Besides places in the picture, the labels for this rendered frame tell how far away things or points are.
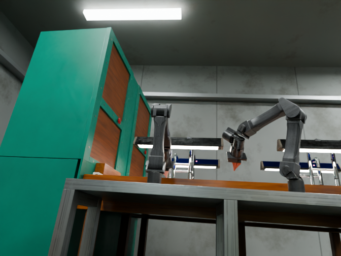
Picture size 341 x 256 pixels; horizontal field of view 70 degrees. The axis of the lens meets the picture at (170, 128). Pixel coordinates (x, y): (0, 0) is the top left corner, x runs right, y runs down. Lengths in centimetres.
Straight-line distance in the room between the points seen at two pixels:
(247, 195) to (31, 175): 116
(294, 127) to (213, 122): 247
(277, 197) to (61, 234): 74
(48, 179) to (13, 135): 40
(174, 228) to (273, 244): 119
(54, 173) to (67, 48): 88
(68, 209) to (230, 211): 56
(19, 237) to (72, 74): 98
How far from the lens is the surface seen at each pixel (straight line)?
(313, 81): 431
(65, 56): 186
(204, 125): 356
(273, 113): 126
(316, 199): 96
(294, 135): 119
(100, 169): 155
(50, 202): 147
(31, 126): 170
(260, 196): 90
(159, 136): 113
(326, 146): 178
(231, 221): 88
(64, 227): 97
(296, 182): 114
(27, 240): 152
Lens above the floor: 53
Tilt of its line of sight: 22 degrees up
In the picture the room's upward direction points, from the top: 4 degrees clockwise
